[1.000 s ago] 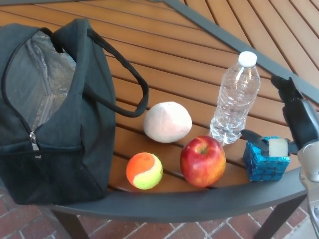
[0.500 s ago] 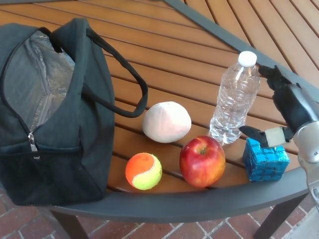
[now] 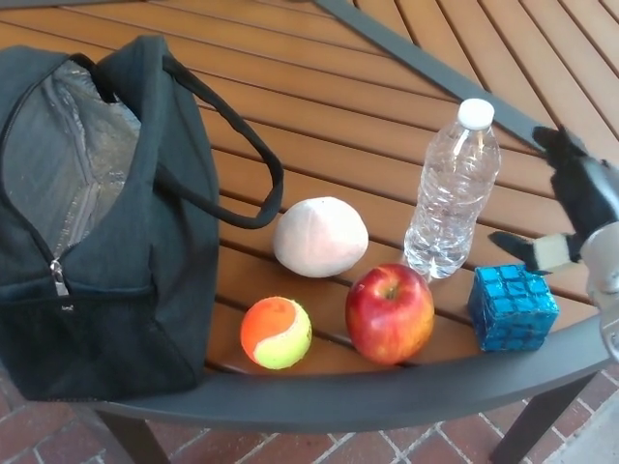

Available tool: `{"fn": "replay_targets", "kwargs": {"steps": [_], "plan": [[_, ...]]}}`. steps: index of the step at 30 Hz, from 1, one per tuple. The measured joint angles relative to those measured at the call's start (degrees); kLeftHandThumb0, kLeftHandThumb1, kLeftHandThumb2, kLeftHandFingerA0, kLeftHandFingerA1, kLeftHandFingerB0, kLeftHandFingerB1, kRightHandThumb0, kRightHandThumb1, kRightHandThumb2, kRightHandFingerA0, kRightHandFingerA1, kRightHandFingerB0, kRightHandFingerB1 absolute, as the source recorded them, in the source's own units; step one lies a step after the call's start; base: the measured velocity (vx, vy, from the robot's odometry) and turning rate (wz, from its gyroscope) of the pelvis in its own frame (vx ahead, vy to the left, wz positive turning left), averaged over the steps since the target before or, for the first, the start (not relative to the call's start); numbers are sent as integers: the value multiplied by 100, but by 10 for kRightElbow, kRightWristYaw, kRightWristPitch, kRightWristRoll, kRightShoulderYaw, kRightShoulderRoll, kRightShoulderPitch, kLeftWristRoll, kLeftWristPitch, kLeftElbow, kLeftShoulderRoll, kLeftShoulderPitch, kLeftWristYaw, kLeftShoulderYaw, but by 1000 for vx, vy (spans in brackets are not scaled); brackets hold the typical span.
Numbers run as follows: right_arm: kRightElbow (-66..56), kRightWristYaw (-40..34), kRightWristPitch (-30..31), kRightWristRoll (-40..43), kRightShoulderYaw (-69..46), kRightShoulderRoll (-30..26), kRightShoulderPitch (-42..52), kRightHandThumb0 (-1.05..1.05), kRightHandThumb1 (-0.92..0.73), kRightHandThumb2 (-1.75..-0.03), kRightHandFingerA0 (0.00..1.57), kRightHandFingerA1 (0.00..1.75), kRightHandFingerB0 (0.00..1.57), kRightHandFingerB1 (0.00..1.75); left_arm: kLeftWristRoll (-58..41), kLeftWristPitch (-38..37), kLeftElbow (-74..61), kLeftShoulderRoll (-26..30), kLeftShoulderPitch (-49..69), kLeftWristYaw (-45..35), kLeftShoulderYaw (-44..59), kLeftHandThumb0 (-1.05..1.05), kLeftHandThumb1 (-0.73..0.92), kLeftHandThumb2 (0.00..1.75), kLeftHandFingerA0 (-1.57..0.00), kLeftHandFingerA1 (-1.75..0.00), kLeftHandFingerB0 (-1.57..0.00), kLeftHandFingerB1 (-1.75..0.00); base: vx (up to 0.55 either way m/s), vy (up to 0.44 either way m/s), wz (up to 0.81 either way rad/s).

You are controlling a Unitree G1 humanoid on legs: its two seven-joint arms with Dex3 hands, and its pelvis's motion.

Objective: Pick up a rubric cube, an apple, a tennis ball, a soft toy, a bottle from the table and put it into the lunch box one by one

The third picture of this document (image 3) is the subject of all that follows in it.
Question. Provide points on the clear plastic water bottle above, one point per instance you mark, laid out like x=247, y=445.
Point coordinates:
x=450, y=193

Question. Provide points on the white round soft toy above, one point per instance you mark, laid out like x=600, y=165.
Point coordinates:
x=319, y=239

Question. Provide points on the dark grey insulated lunch bag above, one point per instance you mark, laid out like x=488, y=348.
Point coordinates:
x=145, y=241

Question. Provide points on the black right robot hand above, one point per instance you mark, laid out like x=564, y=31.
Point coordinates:
x=585, y=193

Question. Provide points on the blue rubik cube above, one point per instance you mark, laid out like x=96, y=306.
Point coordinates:
x=512, y=309

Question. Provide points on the orange and yellow tennis ball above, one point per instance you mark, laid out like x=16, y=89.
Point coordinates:
x=275, y=333

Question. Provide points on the red apple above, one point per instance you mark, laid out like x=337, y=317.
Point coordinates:
x=387, y=316

